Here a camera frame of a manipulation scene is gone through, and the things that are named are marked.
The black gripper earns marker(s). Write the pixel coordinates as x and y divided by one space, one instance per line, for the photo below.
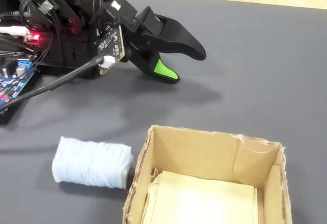
132 20

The block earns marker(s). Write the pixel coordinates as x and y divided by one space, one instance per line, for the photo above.
89 162

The open cardboard box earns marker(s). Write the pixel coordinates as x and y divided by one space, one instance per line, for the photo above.
194 155

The grey table mat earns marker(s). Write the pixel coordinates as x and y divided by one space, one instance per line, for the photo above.
255 80

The small board with red led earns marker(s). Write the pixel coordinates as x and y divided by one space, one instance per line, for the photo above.
33 37

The yellow paper sheet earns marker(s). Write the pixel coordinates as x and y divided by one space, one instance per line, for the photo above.
204 201

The blue controller circuit board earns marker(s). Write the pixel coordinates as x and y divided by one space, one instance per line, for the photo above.
11 82

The blue circuit board base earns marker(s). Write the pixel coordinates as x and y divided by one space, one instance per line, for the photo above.
10 117

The black wrist camera circuit board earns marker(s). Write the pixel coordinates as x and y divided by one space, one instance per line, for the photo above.
112 45

